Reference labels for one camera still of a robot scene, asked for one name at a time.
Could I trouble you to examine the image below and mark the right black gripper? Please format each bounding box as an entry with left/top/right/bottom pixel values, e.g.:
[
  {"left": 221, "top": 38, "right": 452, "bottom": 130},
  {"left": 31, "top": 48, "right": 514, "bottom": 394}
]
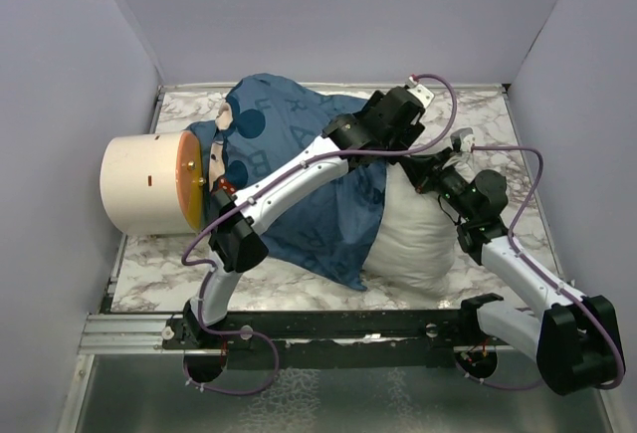
[{"left": 397, "top": 148, "right": 476, "bottom": 222}]

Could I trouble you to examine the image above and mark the white pillow with red logo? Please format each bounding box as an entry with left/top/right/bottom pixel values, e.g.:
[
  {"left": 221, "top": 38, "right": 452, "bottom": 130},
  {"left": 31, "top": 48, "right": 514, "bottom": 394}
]
[{"left": 362, "top": 164, "right": 457, "bottom": 299}]

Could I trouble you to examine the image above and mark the blue lettered pillowcase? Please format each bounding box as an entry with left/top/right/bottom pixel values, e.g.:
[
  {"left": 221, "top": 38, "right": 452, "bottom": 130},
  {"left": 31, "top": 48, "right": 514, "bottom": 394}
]
[{"left": 187, "top": 74, "right": 386, "bottom": 291}]

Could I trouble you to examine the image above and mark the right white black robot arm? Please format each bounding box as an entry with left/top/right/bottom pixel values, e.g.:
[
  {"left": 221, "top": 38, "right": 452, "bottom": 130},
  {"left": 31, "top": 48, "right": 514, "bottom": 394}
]
[{"left": 399, "top": 148, "right": 625, "bottom": 395}]

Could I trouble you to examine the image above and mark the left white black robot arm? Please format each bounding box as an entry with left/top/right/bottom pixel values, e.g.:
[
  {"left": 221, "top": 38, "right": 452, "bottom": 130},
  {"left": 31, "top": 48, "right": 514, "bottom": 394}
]
[{"left": 185, "top": 78, "right": 434, "bottom": 348}]

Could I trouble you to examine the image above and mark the cream cylinder with orange lid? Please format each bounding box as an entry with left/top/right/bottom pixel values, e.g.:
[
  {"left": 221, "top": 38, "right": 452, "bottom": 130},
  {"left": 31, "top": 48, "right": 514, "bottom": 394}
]
[{"left": 100, "top": 130, "right": 205, "bottom": 236}]

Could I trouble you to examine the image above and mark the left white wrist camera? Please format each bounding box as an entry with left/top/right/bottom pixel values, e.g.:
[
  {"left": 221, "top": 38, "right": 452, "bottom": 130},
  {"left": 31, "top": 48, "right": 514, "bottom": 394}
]
[{"left": 405, "top": 75, "right": 435, "bottom": 108}]

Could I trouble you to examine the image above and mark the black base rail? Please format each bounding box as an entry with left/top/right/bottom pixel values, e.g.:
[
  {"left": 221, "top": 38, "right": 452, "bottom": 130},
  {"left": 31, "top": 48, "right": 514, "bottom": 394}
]
[{"left": 163, "top": 293, "right": 519, "bottom": 372}]

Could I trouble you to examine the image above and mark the aluminium frame rail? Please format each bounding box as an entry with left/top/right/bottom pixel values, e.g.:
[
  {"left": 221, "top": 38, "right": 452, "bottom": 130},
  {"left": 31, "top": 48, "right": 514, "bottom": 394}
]
[{"left": 79, "top": 313, "right": 182, "bottom": 355}]

